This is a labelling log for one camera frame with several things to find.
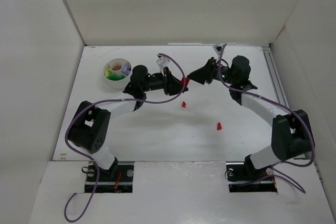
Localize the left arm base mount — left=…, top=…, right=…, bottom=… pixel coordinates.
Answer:
left=81, top=162, right=134, bottom=194

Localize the pale yellow-green lego piece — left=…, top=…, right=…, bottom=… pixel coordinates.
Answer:
left=104, top=69, right=112, bottom=77

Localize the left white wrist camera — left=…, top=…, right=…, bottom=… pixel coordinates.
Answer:
left=156, top=54, right=171, bottom=71

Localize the white round divided container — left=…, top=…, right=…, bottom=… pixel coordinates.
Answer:
left=103, top=58, right=132, bottom=89

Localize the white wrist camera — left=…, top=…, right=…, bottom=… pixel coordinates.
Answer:
left=156, top=54, right=171, bottom=71
left=213, top=44, right=226, bottom=55

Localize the red lego slope piece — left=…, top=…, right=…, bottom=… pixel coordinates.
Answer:
left=217, top=122, right=222, bottom=130

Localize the purple lego assembly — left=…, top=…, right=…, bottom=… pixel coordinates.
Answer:
left=122, top=66, right=131, bottom=76

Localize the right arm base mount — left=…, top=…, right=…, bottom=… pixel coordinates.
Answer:
left=225, top=162, right=278, bottom=193

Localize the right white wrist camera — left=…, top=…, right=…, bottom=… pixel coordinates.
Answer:
left=213, top=44, right=226, bottom=55

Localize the orange lego brick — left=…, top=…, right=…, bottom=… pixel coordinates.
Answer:
left=110, top=62, right=122, bottom=71

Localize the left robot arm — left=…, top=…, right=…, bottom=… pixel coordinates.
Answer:
left=65, top=65, right=188, bottom=174

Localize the dark green lego plate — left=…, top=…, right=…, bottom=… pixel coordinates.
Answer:
left=107, top=74, right=125, bottom=81

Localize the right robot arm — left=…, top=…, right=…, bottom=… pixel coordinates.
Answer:
left=187, top=56, right=314, bottom=172

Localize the red lego brick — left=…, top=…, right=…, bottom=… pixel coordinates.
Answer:
left=181, top=77, right=190, bottom=87

